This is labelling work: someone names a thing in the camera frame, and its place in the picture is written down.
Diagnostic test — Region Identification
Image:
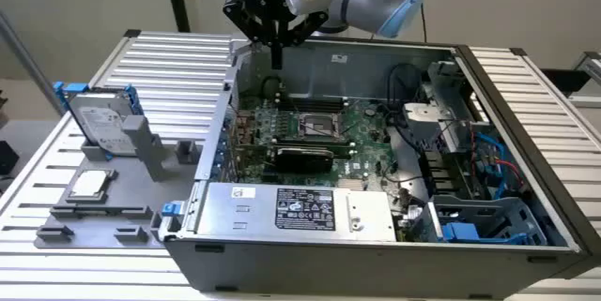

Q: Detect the hard disk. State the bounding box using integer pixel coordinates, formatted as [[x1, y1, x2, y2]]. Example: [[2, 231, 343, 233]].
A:
[[52, 81, 144, 161]]

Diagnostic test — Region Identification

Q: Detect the grey-blue disk bay cage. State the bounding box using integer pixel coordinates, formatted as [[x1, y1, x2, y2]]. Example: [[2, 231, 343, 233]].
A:
[[422, 193, 550, 245]]

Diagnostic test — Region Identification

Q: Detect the CPU socket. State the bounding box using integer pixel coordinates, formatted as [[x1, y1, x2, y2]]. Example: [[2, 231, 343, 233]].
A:
[[291, 113, 343, 139]]

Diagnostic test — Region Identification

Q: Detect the green motherboard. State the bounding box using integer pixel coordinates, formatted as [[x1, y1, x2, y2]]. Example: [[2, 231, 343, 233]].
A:
[[232, 98, 410, 193]]

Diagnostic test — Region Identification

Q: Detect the metal drive cage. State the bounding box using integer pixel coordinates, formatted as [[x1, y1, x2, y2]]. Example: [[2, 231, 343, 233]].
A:
[[403, 60, 491, 154]]

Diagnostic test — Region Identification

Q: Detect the black graphics card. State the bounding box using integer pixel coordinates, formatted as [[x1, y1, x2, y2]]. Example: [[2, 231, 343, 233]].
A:
[[271, 146, 335, 179]]

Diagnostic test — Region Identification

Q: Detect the grey plastic parts rack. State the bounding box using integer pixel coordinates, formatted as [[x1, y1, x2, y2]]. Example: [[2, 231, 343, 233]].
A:
[[34, 115, 207, 249]]

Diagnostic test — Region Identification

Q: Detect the silver power supply unit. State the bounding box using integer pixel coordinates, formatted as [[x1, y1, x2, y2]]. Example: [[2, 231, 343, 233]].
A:
[[195, 181, 407, 244]]

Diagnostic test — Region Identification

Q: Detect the blue plastic case latch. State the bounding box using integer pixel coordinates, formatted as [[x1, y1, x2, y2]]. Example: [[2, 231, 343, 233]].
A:
[[160, 201, 183, 217]]

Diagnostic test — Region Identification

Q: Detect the silver CPU chip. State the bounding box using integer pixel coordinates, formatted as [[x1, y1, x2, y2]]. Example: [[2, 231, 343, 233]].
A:
[[69, 169, 116, 198]]

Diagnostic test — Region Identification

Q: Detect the black flat panel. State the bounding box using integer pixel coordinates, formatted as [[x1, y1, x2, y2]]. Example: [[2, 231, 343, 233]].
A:
[[539, 68, 590, 97]]

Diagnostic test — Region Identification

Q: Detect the small black box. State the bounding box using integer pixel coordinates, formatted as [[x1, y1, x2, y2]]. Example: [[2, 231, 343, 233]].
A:
[[0, 141, 20, 175]]

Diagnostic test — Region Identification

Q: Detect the open black PC case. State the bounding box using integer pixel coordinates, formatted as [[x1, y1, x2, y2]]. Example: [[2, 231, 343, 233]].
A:
[[159, 32, 598, 301]]

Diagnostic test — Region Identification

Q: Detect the short black looped wire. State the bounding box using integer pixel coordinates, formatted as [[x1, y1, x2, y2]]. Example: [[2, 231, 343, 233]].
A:
[[260, 75, 283, 97]]

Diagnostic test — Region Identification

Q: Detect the long black looped wire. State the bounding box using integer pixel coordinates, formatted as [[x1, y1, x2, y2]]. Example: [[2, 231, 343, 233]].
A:
[[387, 63, 426, 129]]

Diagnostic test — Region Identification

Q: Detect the thin black cable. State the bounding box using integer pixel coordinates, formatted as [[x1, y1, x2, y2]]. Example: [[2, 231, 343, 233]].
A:
[[420, 0, 431, 44]]

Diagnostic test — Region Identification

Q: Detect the grey metal post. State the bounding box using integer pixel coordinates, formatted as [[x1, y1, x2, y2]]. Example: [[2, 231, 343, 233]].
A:
[[0, 8, 67, 117]]

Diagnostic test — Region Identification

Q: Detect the blue wire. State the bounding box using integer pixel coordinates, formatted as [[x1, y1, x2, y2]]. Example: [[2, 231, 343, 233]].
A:
[[473, 131, 526, 202]]

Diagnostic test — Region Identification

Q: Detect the red wire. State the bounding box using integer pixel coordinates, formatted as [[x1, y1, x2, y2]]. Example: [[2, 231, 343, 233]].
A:
[[497, 159, 525, 189]]

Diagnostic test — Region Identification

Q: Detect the aluminium frame rail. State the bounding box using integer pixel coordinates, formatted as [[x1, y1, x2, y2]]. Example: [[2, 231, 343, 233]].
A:
[[567, 50, 601, 108]]

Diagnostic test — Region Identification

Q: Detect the blue disk caddy handle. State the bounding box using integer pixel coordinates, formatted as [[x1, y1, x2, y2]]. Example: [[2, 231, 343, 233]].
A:
[[440, 222, 481, 243]]

